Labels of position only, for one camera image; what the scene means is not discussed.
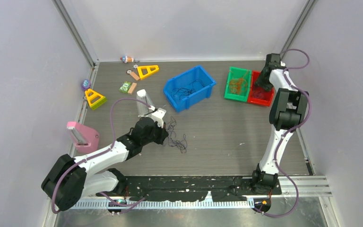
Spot yellow triangle toy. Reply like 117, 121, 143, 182
85, 88, 107, 110
137, 65, 160, 80

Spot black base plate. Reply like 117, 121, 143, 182
105, 175, 282, 202

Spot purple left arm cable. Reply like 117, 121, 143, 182
50, 97, 156, 215

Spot green plastic bin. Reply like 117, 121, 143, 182
224, 67, 252, 102

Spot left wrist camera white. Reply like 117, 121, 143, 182
147, 106, 166, 128

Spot small figurine toy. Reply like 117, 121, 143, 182
120, 56, 135, 63

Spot red plastic bin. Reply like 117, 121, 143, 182
247, 70, 275, 107

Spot yellow triangle toy far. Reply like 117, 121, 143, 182
137, 65, 160, 80

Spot tan strip with ring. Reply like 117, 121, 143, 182
126, 70, 140, 81

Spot wooden block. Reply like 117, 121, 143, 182
128, 83, 137, 94

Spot green toy block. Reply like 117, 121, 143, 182
119, 81, 132, 93

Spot purple round toy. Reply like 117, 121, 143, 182
81, 79, 91, 91

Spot yellow triangle toy near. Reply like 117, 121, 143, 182
85, 88, 107, 110

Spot blue plastic bin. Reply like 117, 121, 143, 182
163, 65, 216, 113

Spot orange cable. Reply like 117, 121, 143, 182
229, 70, 251, 95

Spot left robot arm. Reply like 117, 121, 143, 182
41, 117, 168, 213

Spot pink metronome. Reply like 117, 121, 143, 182
67, 122, 100, 154

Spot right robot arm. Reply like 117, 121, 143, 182
251, 53, 308, 194

